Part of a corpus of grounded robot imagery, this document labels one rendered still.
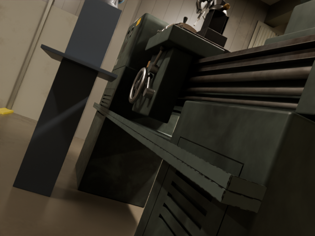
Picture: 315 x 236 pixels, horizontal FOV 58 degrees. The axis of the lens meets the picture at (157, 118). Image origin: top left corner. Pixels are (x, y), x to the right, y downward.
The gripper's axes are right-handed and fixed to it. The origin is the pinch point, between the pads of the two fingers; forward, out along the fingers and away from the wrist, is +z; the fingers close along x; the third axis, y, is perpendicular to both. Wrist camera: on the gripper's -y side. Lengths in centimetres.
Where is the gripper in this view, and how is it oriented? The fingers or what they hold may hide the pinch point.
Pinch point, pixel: (198, 12)
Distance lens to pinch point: 195.1
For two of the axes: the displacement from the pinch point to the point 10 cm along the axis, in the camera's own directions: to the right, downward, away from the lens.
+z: -5.6, 8.3, -0.9
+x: 7.0, 4.1, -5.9
